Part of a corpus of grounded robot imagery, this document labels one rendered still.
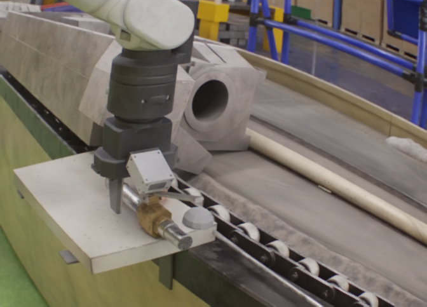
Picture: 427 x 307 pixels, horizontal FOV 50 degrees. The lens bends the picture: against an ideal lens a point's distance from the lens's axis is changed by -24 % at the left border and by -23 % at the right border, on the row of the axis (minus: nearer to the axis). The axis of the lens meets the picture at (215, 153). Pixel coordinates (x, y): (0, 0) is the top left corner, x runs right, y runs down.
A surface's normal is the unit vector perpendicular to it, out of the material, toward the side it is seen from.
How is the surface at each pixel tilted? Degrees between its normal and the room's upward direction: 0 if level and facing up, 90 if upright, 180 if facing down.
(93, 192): 0
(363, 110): 89
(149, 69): 90
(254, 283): 0
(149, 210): 45
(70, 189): 0
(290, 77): 90
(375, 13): 90
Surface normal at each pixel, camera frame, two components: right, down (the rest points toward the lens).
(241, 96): 0.62, 0.35
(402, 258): 0.11, -0.93
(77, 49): -0.75, -0.01
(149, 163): 0.40, -0.62
